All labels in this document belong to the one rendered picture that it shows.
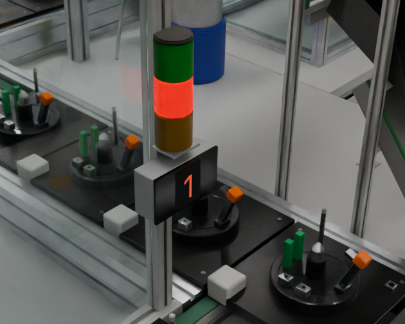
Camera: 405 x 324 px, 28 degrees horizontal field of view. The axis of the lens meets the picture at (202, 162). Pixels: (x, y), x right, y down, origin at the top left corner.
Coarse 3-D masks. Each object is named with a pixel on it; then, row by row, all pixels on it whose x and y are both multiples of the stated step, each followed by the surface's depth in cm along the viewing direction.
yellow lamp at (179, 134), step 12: (156, 120) 103; (168, 120) 102; (180, 120) 102; (192, 120) 104; (156, 132) 104; (168, 132) 103; (180, 132) 103; (192, 132) 106; (156, 144) 105; (168, 144) 104; (180, 144) 104
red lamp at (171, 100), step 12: (156, 84) 101; (168, 84) 99; (180, 84) 100; (192, 84) 101; (156, 96) 102; (168, 96) 100; (180, 96) 100; (192, 96) 102; (156, 108) 102; (168, 108) 101; (180, 108) 101; (192, 108) 103
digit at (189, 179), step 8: (200, 160) 108; (184, 168) 106; (192, 168) 108; (176, 176) 105; (184, 176) 107; (192, 176) 108; (176, 184) 106; (184, 184) 108; (192, 184) 109; (176, 192) 107; (184, 192) 108; (192, 192) 110; (176, 200) 107; (184, 200) 109; (192, 200) 110; (176, 208) 108
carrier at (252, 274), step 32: (320, 224) 128; (256, 256) 133; (288, 256) 126; (320, 256) 123; (224, 288) 123; (256, 288) 126; (288, 288) 124; (320, 288) 123; (352, 288) 124; (256, 320) 121; (288, 320) 120; (320, 320) 120; (352, 320) 120
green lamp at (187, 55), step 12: (156, 48) 98; (168, 48) 97; (180, 48) 97; (192, 48) 99; (156, 60) 99; (168, 60) 98; (180, 60) 98; (192, 60) 100; (156, 72) 100; (168, 72) 99; (180, 72) 99; (192, 72) 100
